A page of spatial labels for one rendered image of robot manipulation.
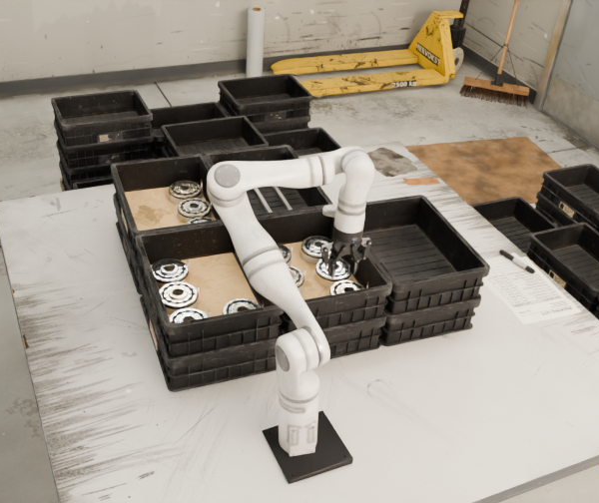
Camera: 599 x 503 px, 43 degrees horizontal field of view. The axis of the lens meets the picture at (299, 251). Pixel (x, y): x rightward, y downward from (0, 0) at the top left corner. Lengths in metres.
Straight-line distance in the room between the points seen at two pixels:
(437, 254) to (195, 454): 0.95
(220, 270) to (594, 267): 1.71
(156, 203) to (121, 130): 1.13
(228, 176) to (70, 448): 0.73
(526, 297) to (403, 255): 0.42
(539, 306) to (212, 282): 1.01
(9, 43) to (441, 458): 3.92
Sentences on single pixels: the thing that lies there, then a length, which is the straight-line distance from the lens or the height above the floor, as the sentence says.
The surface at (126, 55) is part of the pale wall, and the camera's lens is 5.23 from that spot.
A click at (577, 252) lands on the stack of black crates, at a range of 3.34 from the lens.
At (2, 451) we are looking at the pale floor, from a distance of 2.84.
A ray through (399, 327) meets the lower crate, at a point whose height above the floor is 0.77.
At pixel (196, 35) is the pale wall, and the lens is 5.31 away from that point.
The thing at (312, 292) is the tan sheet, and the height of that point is 0.83.
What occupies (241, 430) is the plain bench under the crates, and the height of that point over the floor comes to 0.70.
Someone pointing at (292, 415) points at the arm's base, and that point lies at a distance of 1.73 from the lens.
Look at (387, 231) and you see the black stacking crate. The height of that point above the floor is 0.83.
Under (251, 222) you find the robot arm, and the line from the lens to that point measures 1.73.
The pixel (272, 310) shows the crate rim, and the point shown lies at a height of 0.93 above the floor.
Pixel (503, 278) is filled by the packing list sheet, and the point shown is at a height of 0.70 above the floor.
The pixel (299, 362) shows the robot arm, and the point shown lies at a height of 1.01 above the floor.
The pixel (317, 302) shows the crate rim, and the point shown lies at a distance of 1.89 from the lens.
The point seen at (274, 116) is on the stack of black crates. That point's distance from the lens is 3.72.
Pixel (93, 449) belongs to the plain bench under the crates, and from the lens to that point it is 1.86.
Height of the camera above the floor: 2.12
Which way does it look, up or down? 36 degrees down
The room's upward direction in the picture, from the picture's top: 6 degrees clockwise
